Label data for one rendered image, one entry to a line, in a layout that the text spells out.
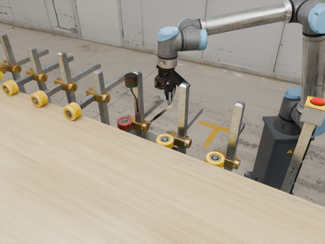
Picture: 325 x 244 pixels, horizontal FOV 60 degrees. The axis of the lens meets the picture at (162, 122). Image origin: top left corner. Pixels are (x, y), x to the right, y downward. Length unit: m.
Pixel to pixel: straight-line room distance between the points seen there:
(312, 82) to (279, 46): 2.32
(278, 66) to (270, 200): 3.01
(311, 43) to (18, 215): 1.42
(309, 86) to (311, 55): 0.18
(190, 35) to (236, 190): 0.67
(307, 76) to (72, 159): 1.21
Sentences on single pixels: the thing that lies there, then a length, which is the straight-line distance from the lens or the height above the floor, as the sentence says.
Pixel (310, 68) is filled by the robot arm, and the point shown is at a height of 1.13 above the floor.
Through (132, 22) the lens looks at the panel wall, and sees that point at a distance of 4.65.
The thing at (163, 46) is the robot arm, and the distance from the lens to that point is 1.27.
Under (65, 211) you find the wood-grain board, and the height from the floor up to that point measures 0.90.
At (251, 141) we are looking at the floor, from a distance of 2.85.
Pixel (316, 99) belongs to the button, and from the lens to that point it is 1.11.
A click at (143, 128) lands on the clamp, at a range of 1.48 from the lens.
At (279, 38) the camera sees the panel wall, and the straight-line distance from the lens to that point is 3.89.
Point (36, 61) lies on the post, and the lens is 1.89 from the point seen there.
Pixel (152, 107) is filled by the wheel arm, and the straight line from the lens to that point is 1.63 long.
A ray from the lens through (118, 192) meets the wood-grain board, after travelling 1.11.
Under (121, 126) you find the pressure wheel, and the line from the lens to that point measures 1.43.
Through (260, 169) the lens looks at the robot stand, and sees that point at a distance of 2.25.
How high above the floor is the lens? 1.74
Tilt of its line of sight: 36 degrees down
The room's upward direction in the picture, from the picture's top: 1 degrees counter-clockwise
